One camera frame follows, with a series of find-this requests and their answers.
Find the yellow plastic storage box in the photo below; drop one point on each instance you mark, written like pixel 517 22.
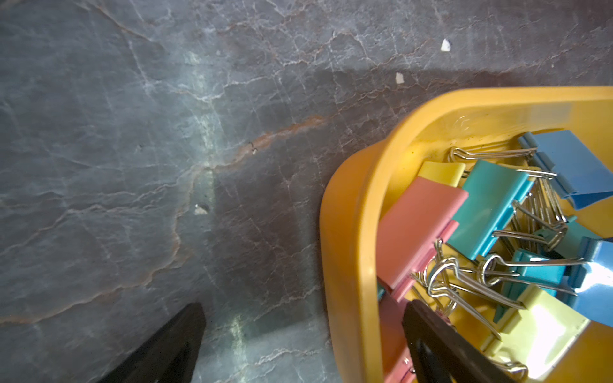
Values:
pixel 366 183

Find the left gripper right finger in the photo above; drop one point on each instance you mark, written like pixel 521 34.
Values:
pixel 440 354

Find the pink binder clip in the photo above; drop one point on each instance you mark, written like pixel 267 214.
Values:
pixel 407 234
pixel 396 361

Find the teal binder clip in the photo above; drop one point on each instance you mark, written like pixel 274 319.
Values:
pixel 569 246
pixel 495 195
pixel 547 275

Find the yellow binder clip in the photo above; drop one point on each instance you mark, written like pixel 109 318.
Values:
pixel 532 336
pixel 449 174

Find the blue binder clip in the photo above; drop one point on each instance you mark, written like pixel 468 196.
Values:
pixel 586 286
pixel 580 177

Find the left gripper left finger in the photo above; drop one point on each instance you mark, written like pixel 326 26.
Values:
pixel 169 355

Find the pink binder clip top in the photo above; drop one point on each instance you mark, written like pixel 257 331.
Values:
pixel 396 361

